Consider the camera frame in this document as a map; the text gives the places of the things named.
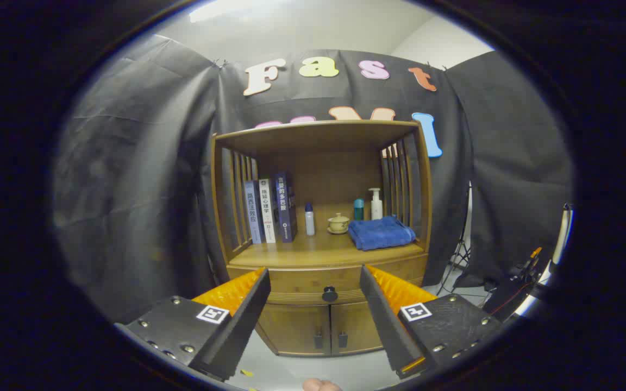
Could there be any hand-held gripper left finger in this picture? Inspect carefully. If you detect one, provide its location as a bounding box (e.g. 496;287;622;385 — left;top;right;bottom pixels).
115;267;271;382

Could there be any blue folded towel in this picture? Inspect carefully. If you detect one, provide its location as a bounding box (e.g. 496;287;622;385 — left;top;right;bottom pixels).
347;216;417;251

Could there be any white pump bottle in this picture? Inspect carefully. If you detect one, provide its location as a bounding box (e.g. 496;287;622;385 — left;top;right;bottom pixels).
368;188;384;220

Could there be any black tripod stand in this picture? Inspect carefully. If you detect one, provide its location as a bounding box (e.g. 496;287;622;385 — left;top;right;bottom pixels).
436;185;472;297

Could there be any wooden cabinet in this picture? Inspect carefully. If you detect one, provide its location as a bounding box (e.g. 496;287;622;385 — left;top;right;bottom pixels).
210;119;433;357

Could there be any light blue book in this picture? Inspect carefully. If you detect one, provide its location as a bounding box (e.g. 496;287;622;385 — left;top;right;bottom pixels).
244;180;263;245

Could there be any beige lidded teacup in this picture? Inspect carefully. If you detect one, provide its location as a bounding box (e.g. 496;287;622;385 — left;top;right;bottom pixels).
327;213;350;235

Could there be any wooden drawer with black knob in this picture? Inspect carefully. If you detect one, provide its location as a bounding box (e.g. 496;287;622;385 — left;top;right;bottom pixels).
226;253;429;305

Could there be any wooden countertop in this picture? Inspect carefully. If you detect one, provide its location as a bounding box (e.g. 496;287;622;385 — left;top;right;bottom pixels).
229;204;425;268

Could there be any white pole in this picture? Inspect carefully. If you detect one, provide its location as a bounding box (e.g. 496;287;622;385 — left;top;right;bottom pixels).
551;203;573;267

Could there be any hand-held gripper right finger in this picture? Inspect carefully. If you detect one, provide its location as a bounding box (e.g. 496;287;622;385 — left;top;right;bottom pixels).
359;264;506;380

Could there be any black equipment with orange part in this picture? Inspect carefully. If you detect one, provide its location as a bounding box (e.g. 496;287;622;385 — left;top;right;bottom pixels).
481;247;550;321

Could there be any white book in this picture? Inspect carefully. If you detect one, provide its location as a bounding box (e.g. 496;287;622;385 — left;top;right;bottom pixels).
259;178;277;244

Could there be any dark blue book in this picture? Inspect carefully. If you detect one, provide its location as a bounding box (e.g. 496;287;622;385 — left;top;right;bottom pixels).
274;172;298;243

